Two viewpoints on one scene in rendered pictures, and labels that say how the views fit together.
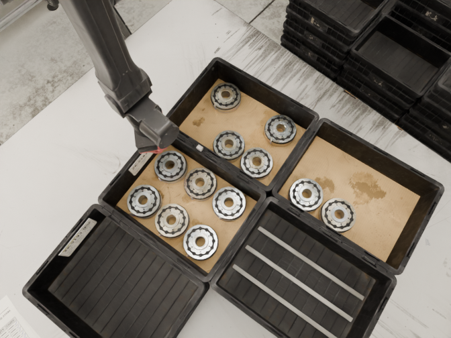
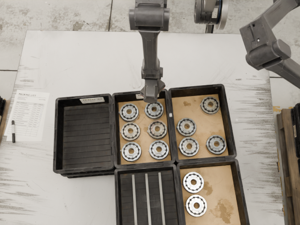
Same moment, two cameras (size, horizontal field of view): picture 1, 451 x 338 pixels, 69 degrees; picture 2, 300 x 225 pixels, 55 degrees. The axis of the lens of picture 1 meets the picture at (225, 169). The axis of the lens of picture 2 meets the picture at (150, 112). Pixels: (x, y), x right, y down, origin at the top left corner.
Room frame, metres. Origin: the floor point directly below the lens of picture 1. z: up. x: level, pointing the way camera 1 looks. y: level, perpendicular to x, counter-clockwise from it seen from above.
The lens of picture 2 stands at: (-0.01, -0.24, 2.33)
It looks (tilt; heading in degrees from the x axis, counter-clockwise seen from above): 70 degrees down; 51
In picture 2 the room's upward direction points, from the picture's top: 6 degrees counter-clockwise
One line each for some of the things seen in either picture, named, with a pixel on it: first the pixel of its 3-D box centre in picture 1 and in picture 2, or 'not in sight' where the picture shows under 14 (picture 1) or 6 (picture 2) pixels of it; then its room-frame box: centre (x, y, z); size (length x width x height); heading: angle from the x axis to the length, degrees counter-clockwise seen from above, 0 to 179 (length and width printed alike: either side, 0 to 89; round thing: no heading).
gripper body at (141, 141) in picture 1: (145, 122); (152, 85); (0.36, 0.17, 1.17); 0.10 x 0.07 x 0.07; 5
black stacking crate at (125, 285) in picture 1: (120, 288); (86, 134); (0.01, 0.33, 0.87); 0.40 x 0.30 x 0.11; 50
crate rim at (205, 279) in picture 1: (182, 198); (142, 127); (0.24, 0.13, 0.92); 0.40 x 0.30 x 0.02; 50
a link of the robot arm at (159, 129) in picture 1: (147, 112); (152, 84); (0.33, 0.14, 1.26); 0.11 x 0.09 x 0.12; 43
